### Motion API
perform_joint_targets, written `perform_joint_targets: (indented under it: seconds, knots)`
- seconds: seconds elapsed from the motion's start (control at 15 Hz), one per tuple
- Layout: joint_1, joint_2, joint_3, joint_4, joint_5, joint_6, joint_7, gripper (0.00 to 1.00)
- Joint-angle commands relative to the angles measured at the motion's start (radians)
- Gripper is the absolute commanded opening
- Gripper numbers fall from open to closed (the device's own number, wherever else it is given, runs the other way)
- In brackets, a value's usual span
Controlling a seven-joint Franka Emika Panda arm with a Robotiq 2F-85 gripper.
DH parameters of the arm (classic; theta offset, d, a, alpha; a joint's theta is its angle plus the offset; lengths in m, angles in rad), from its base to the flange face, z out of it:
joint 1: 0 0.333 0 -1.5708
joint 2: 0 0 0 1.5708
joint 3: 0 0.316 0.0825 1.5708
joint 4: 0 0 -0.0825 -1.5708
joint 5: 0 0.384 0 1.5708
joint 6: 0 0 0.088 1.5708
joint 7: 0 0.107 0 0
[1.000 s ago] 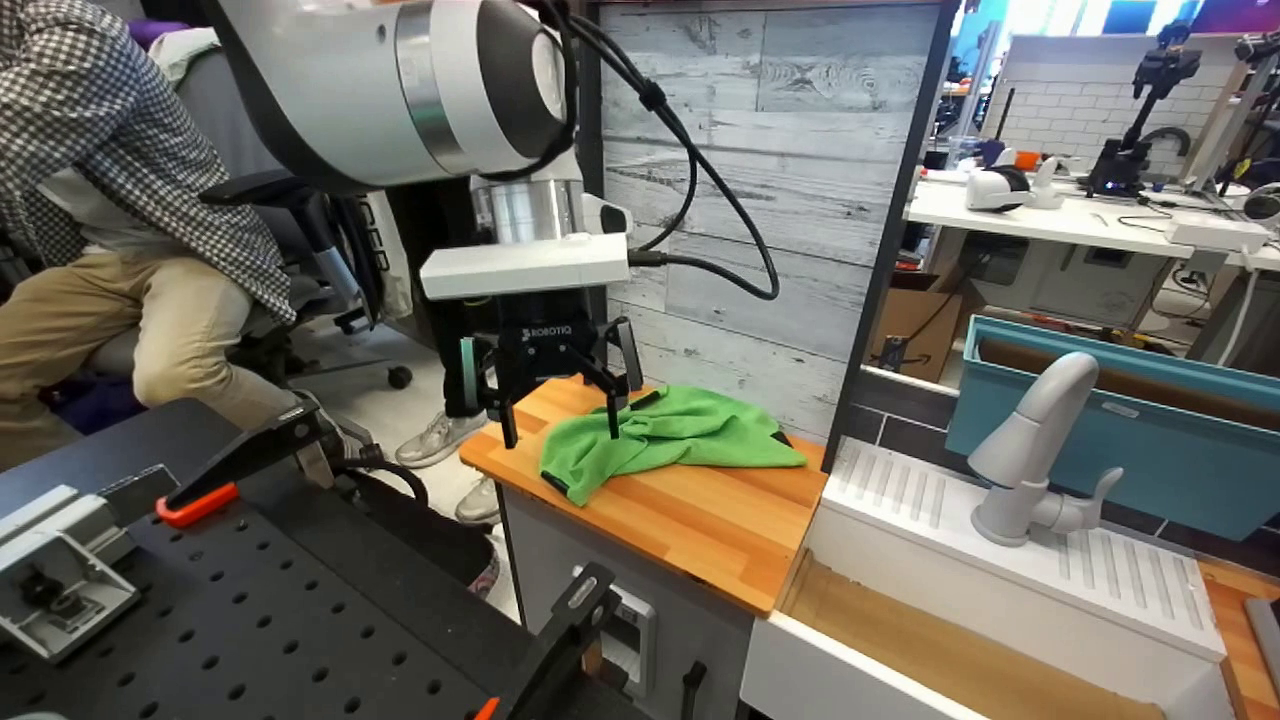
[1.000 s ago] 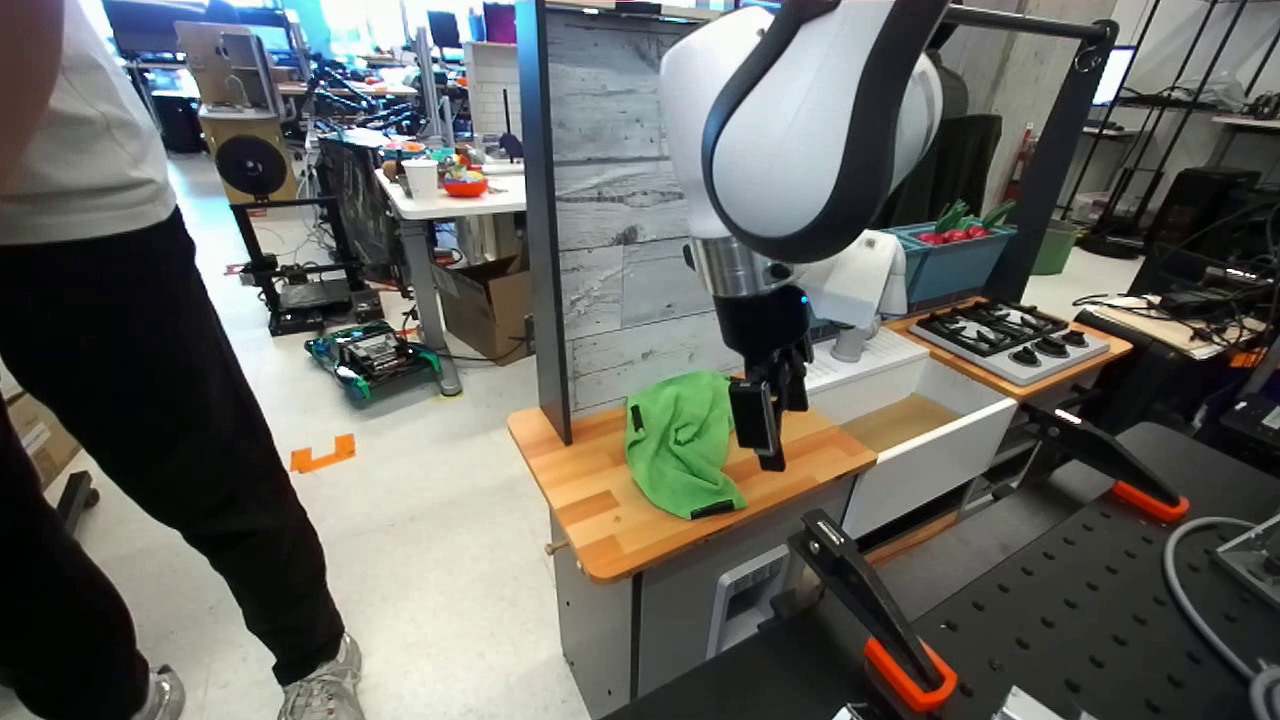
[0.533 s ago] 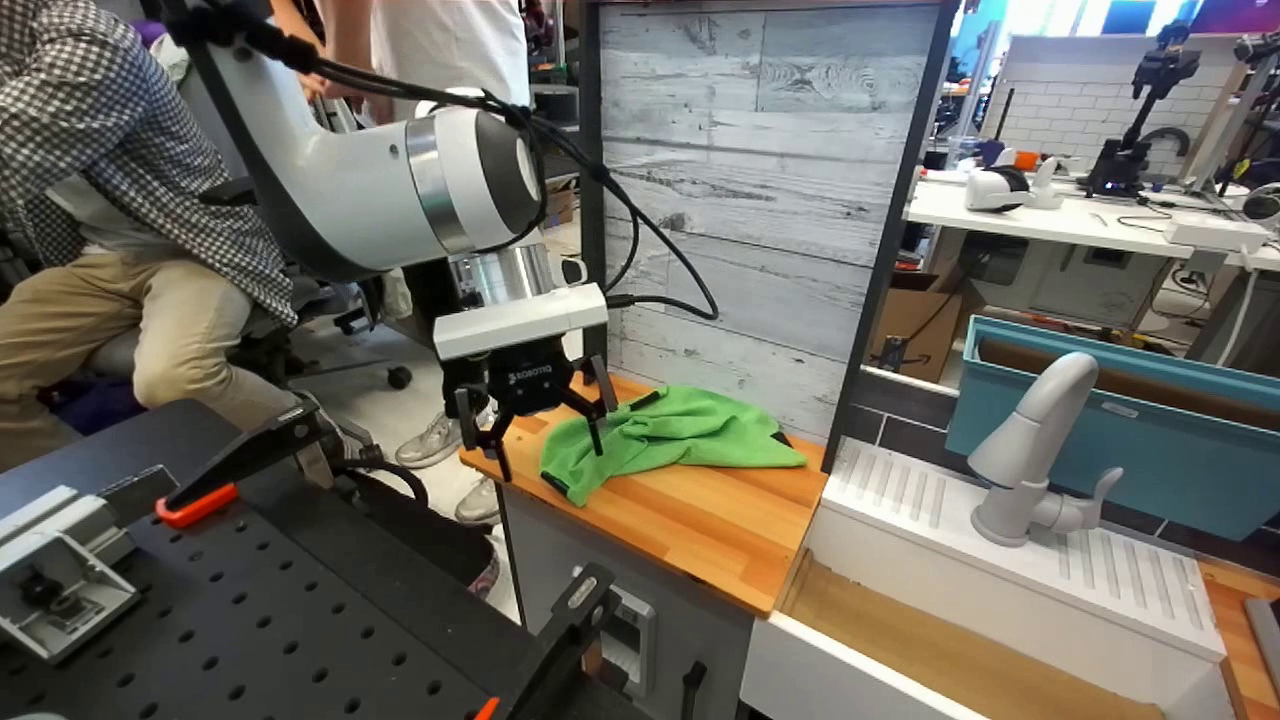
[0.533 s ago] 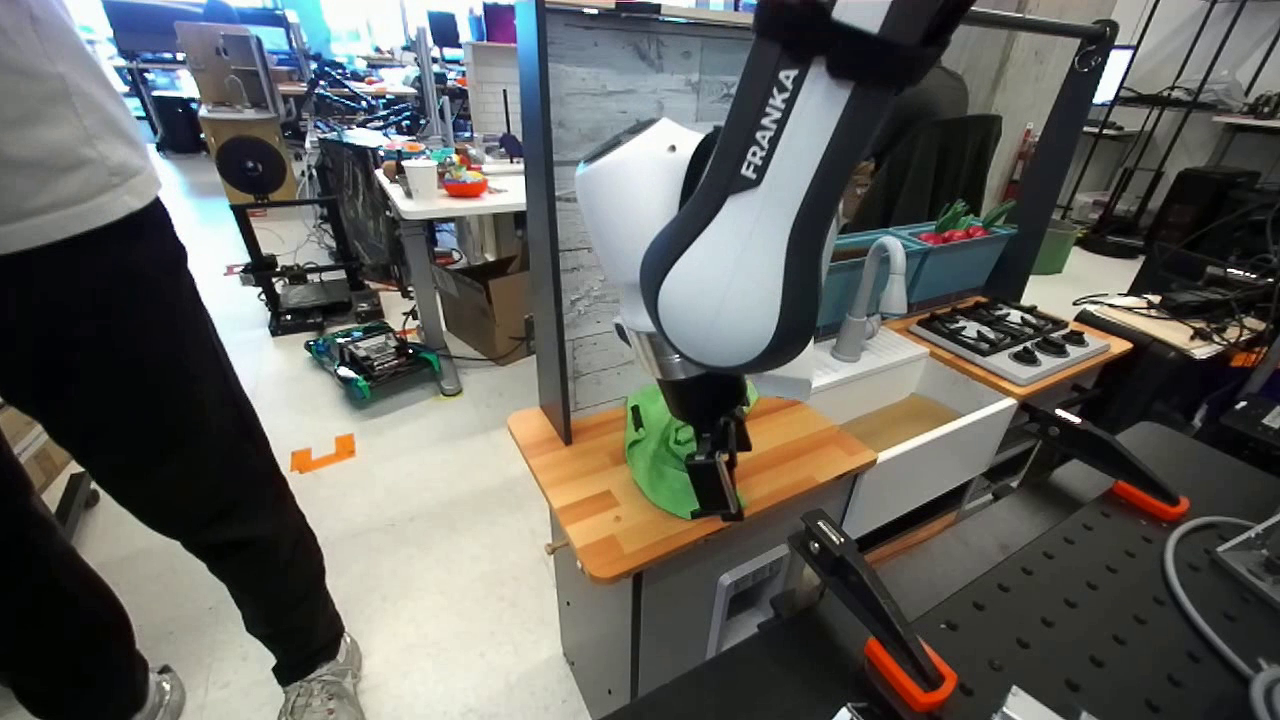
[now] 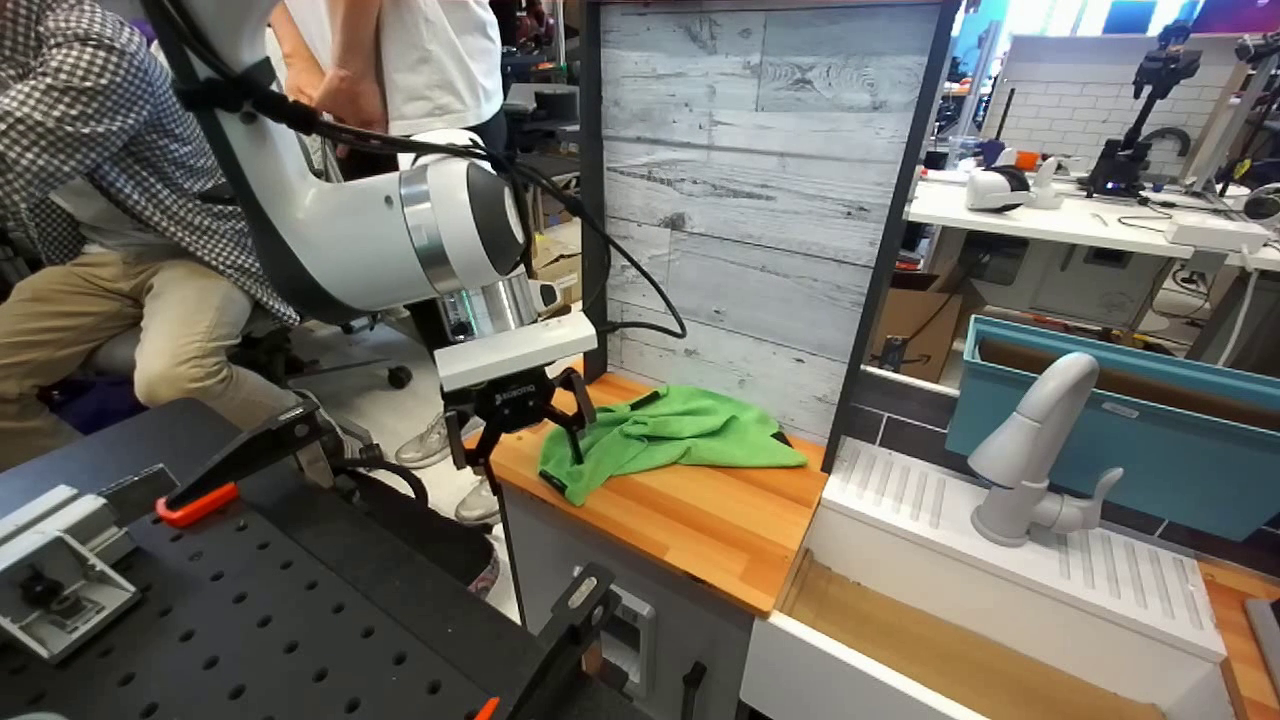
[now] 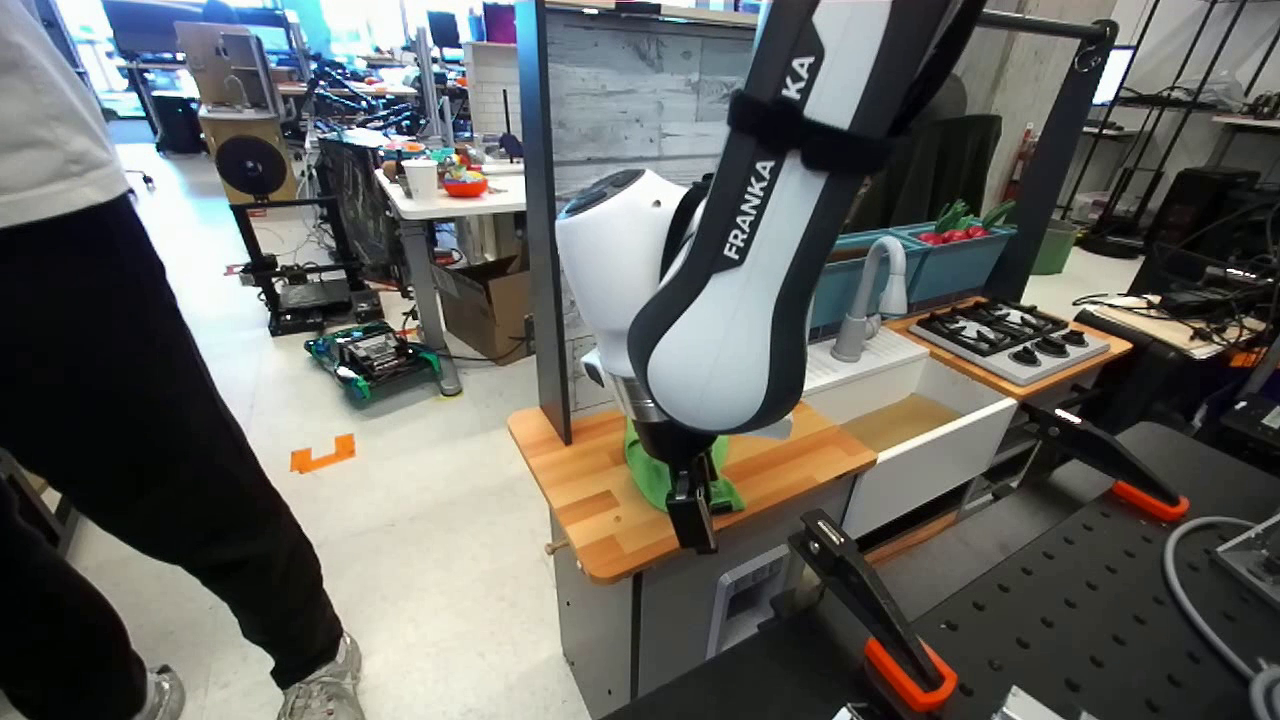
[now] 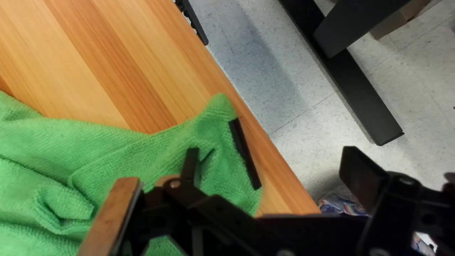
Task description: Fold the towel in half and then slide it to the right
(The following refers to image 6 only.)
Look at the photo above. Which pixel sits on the white black Franka robot arm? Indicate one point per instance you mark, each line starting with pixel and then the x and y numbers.
pixel 745 280

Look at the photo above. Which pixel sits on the white cup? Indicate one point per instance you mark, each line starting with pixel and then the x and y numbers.
pixel 420 176

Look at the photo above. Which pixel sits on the standing person black trousers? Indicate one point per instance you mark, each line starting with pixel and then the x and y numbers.
pixel 121 372

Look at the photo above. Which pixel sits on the green circuit board device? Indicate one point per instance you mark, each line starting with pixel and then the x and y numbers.
pixel 372 362

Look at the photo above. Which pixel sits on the white toy sink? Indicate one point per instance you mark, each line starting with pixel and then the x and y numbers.
pixel 920 453

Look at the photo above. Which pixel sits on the grey toy faucet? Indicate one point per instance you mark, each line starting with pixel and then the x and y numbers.
pixel 870 287

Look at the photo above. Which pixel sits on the green microfiber towel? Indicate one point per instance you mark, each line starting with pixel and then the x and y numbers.
pixel 646 481

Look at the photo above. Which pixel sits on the brown cardboard box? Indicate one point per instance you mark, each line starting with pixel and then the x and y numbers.
pixel 491 315

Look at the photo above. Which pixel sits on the silver aluminium bracket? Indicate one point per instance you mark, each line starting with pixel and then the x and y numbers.
pixel 1251 562
pixel 1024 705

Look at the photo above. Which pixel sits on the grey wood print backdrop panel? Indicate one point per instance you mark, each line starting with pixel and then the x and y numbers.
pixel 626 104

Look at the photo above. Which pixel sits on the orange floor bracket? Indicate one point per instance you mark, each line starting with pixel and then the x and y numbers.
pixel 326 457

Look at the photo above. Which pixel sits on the white workshop table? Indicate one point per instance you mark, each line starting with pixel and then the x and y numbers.
pixel 443 221

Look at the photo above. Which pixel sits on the teal storage bin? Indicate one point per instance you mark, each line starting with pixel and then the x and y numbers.
pixel 946 272

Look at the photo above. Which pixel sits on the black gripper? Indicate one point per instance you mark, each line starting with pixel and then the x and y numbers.
pixel 689 465

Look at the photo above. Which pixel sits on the black 3D printer frame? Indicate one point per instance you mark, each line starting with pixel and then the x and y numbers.
pixel 285 287

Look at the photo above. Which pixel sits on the black perforated board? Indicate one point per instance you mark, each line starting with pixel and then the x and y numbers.
pixel 1105 615

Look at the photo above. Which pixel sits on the wooden top kitchen counter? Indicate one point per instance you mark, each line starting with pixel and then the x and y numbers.
pixel 600 514

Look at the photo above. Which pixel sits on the grey sneaker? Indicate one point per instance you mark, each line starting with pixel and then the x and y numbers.
pixel 320 680
pixel 163 699

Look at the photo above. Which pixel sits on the red bowl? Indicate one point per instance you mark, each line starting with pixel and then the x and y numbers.
pixel 467 185

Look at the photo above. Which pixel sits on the green toy vegetable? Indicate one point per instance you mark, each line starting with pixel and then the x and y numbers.
pixel 964 218

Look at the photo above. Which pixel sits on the toy stove top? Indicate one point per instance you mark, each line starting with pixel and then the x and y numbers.
pixel 1014 342

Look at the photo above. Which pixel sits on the black filament spool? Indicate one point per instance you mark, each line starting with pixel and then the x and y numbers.
pixel 251 166

